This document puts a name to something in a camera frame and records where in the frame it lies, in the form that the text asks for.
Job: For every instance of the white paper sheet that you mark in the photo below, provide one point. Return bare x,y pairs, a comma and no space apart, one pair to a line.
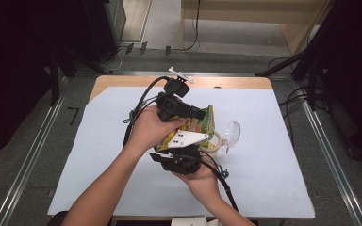
264,175

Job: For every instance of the yellow green spout pouch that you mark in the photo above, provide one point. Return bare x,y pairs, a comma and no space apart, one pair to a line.
201,125

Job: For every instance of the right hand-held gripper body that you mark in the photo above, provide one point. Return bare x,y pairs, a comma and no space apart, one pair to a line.
184,161

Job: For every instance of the black metal stand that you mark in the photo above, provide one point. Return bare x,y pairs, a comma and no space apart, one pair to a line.
311,69
55,78

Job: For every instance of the dark curtain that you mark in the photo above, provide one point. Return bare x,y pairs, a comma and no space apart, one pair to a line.
12,62
355,62

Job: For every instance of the wooden table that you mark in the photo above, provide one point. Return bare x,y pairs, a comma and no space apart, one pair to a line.
232,82

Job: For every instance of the person's right hand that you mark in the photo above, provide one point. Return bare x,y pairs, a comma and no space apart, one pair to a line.
202,183

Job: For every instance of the white plastic object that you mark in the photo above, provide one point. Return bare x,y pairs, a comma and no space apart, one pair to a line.
188,221

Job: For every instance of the dark floor bracket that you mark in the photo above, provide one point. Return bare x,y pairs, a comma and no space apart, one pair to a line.
167,50
143,48
129,48

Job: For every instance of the light wooden shelf unit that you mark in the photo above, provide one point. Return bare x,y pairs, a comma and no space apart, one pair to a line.
238,12

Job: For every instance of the person's left hand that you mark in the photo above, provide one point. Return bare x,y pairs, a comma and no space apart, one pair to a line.
149,132

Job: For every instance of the metal floor rail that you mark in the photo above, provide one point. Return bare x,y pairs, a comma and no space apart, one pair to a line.
28,163
333,157

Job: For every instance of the black cabinet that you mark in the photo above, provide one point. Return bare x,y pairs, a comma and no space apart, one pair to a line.
106,28

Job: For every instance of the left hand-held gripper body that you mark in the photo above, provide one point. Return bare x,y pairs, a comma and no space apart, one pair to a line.
171,105

